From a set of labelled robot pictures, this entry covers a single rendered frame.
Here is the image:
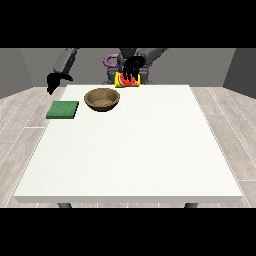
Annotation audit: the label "green square pad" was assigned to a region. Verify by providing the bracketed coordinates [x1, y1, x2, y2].
[45, 100, 80, 120]

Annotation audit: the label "brown wooden bowl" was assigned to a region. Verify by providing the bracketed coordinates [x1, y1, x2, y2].
[83, 87, 121, 113]

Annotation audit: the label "yellow cup with melon print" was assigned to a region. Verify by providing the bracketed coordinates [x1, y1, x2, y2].
[114, 71, 141, 89]

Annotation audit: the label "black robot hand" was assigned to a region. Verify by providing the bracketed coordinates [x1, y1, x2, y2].
[46, 71, 74, 96]
[121, 55, 147, 84]

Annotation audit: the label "grey robot trunk purple rings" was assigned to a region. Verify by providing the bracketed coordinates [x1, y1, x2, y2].
[101, 48, 155, 86]

